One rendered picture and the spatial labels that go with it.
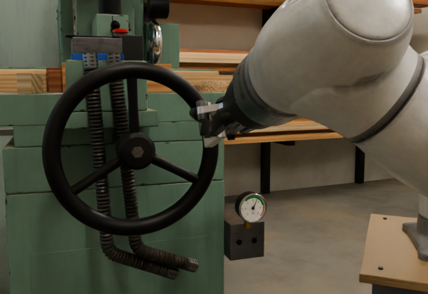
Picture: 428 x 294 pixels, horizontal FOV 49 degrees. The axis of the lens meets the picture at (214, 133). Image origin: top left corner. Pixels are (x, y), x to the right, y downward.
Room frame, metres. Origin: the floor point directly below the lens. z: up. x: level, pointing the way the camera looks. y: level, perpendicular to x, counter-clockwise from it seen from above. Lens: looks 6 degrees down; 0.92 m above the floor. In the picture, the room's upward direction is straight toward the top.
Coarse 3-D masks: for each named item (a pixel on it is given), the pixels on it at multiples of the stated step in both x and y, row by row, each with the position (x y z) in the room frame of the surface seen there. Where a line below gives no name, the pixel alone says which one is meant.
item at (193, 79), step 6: (0, 78) 1.00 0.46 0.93; (6, 78) 1.01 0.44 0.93; (12, 78) 1.01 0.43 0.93; (186, 78) 1.13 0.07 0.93; (192, 78) 1.14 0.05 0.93; (198, 78) 1.14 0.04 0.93; (204, 78) 1.15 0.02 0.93; (210, 78) 1.15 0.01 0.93; (216, 78) 1.16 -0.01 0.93; (222, 78) 1.16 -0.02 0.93; (228, 78) 1.17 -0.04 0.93; (0, 84) 1.00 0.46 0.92; (6, 84) 1.01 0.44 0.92; (12, 84) 1.01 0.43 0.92; (192, 84) 1.14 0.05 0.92; (0, 90) 1.00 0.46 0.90; (6, 90) 1.01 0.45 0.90; (12, 90) 1.01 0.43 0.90
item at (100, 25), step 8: (96, 16) 1.03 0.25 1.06; (104, 16) 1.03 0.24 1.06; (112, 16) 1.04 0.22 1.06; (120, 16) 1.04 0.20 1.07; (96, 24) 1.03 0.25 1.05; (104, 24) 1.03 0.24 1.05; (120, 24) 1.04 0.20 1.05; (128, 24) 1.05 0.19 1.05; (96, 32) 1.03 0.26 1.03; (104, 32) 1.03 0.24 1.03; (112, 32) 1.04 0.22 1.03
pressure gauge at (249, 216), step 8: (248, 192) 0.97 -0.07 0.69; (240, 200) 0.95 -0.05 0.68; (248, 200) 0.95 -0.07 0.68; (264, 200) 0.96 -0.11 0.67; (240, 208) 0.94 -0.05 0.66; (248, 208) 0.95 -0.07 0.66; (256, 208) 0.96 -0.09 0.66; (264, 208) 0.96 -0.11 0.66; (240, 216) 0.95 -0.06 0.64; (248, 216) 0.95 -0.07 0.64; (256, 216) 0.96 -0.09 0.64; (248, 224) 0.97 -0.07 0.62
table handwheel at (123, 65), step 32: (128, 64) 0.75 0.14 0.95; (64, 96) 0.72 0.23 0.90; (128, 96) 0.76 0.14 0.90; (192, 96) 0.78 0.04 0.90; (128, 160) 0.74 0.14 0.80; (160, 160) 0.77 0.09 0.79; (64, 192) 0.72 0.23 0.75; (192, 192) 0.78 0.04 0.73; (96, 224) 0.73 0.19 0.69; (128, 224) 0.75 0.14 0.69; (160, 224) 0.76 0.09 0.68
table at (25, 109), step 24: (0, 96) 0.86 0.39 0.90; (24, 96) 0.87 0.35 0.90; (48, 96) 0.89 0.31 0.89; (168, 96) 0.96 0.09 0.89; (216, 96) 0.99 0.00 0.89; (0, 120) 0.86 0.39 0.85; (24, 120) 0.87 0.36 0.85; (72, 120) 0.81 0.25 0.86; (144, 120) 0.85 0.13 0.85; (168, 120) 0.96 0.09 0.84; (192, 120) 0.98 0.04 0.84
